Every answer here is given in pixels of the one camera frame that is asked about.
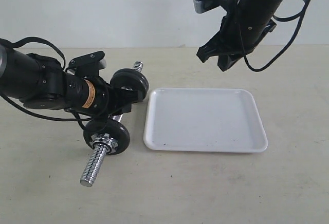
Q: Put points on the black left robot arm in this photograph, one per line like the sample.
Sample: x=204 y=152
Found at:
x=32 y=82

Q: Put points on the chrome star collar nut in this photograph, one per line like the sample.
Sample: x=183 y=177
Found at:
x=104 y=140

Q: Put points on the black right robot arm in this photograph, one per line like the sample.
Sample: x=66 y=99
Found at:
x=243 y=27

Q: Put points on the black weight plate tray end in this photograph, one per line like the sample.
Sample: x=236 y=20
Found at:
x=118 y=78

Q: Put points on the black weight plate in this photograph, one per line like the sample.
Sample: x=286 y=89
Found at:
x=135 y=80

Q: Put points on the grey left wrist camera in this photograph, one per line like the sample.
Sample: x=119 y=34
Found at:
x=87 y=65

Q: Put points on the chrome threaded dumbbell bar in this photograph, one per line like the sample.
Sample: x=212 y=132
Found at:
x=92 y=168

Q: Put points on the white rectangular plastic tray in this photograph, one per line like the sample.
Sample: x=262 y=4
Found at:
x=218 y=120

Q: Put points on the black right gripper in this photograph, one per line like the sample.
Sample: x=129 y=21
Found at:
x=242 y=29

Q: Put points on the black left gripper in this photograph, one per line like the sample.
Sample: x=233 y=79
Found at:
x=102 y=101

